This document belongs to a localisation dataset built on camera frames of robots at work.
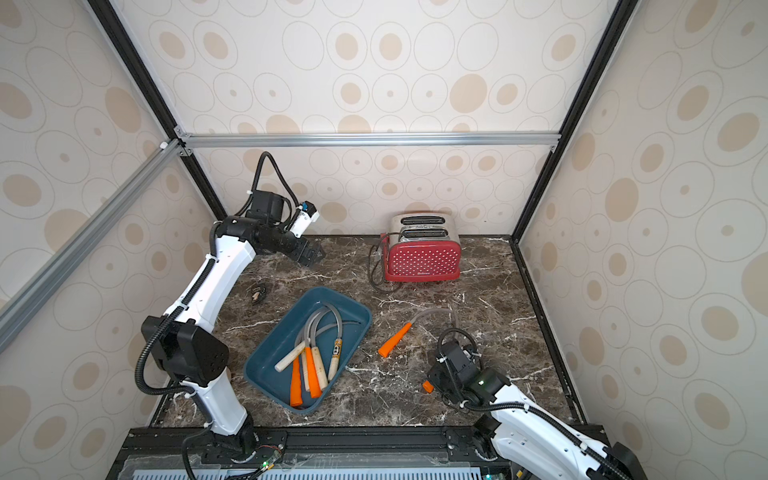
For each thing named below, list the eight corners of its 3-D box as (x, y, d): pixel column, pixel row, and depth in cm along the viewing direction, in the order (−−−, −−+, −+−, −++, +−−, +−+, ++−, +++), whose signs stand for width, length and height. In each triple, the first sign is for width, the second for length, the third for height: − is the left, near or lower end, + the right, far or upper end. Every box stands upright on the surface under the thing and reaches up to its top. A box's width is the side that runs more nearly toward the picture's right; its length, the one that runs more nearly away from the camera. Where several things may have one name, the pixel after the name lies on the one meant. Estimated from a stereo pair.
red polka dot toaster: (382, 283, 108) (381, 248, 94) (383, 248, 119) (382, 212, 105) (452, 283, 108) (462, 248, 94) (446, 249, 119) (455, 212, 105)
